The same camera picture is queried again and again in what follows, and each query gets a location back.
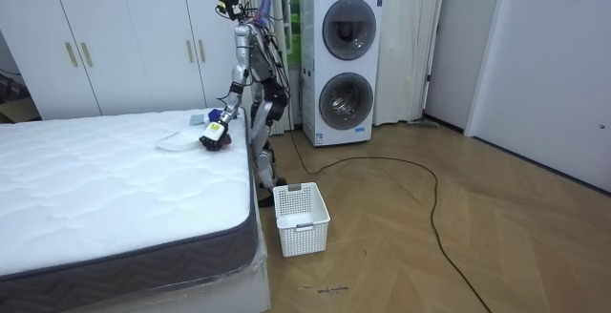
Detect grey bed with white mattress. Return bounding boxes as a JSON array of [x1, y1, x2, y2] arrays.
[[0, 107, 272, 313]]

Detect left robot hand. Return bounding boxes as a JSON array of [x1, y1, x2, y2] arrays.
[[199, 120, 233, 153]]

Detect white plastic laundry basket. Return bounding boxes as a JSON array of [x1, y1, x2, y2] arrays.
[[272, 181, 332, 259]]

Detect white washing machine tower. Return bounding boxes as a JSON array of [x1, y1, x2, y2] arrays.
[[299, 0, 384, 148]]

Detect robot body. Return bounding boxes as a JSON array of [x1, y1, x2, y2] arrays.
[[215, 0, 291, 119]]

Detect black floor cable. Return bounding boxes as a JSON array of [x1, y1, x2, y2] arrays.
[[284, 112, 494, 313]]

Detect white garment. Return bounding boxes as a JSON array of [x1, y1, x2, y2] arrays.
[[155, 128, 211, 154]]

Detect robot legs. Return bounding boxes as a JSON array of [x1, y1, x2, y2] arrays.
[[248, 94, 288, 207]]

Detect white door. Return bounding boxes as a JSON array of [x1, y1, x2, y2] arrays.
[[464, 0, 611, 195]]

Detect white wardrobe with gold handles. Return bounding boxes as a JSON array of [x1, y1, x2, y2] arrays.
[[0, 0, 255, 121]]

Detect brown cardboard box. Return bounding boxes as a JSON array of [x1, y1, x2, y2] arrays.
[[0, 96, 42, 125]]

